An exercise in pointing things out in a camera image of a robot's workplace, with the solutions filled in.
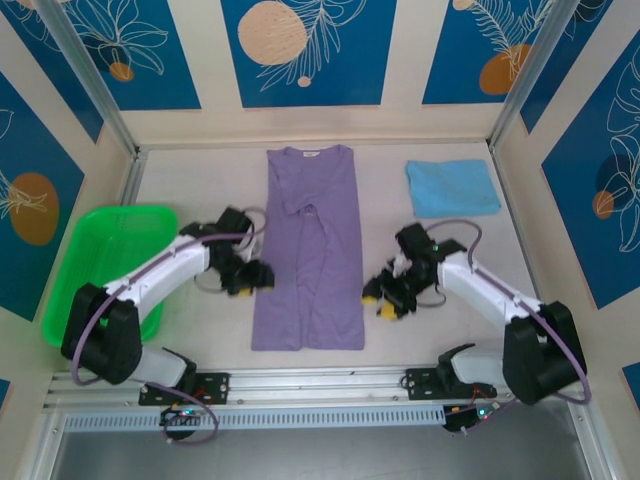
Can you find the purple t-shirt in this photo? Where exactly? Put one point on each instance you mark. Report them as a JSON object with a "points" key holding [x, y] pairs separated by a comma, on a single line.
{"points": [[305, 240]]}

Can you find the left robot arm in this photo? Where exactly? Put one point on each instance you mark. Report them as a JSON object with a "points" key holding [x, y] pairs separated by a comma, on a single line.
{"points": [[165, 272]]}

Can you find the light blue folded t-shirt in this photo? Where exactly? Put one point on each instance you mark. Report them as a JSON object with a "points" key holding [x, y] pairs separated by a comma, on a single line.
{"points": [[452, 187]]}

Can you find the green plastic tray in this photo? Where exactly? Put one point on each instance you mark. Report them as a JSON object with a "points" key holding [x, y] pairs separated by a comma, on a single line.
{"points": [[105, 240]]}

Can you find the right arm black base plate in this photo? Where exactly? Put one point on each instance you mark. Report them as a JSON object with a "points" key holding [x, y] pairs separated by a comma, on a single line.
{"points": [[422, 382]]}

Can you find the aluminium mounting rail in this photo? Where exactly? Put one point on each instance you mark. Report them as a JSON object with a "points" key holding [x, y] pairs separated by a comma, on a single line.
{"points": [[320, 382]]}

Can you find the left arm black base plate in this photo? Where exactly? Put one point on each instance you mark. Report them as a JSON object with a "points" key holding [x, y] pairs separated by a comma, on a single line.
{"points": [[215, 385]]}

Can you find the aluminium frame post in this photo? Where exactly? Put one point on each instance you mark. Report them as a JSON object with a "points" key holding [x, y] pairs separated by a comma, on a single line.
{"points": [[85, 70], [530, 70]]}

